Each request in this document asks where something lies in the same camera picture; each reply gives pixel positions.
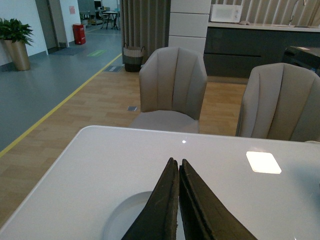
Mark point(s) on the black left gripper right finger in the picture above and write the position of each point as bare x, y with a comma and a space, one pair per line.
204, 216

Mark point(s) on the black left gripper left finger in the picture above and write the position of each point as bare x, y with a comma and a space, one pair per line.
158, 219

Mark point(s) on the pale blue round plate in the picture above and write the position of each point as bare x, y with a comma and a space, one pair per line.
124, 215

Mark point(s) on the floor outlet plate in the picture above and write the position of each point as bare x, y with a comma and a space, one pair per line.
132, 108

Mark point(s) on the beige upholstered chair left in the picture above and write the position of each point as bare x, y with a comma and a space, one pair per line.
172, 86

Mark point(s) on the beige upholstered chair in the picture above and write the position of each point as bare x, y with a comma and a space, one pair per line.
281, 102
172, 86

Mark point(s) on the beige upholstered chair right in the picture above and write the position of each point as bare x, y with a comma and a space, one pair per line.
281, 102

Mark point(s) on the woven laundry basket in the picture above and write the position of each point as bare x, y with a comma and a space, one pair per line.
133, 57

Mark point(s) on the dark grey kitchen counter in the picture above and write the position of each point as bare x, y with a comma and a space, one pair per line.
233, 50

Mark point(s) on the beige pleated curtain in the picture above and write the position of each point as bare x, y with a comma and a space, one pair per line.
145, 23

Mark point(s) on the white column cabinet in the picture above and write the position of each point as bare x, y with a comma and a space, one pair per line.
188, 24

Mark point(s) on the red fire extinguisher box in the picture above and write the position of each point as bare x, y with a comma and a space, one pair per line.
79, 34

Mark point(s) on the white microwave oven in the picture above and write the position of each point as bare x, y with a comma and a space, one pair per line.
225, 13

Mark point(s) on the distant desk with chairs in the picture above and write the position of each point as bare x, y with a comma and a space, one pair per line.
99, 12

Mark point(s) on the gold plant pot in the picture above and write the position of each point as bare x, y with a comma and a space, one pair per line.
18, 53

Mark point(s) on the chrome kitchen faucet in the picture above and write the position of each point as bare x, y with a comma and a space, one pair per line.
297, 16

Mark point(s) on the green potted plant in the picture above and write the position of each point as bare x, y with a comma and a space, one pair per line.
14, 30

